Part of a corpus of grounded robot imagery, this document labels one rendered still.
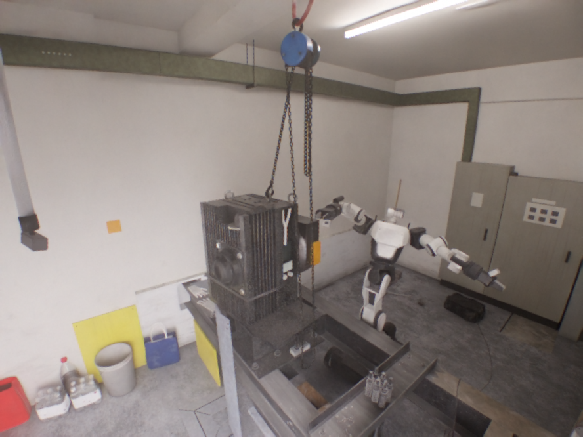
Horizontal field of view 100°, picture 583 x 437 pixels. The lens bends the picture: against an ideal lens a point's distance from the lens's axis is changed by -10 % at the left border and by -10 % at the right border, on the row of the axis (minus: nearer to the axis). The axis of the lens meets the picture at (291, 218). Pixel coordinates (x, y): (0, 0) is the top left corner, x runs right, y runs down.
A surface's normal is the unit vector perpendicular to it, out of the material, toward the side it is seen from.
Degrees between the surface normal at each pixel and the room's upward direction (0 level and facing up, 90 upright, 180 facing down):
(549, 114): 90
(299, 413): 0
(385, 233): 73
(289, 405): 0
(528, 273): 90
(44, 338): 90
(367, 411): 0
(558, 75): 90
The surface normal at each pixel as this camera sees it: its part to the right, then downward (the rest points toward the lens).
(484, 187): -0.79, 0.18
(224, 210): 0.71, 0.20
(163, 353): 0.51, 0.25
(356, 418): 0.00, -0.96
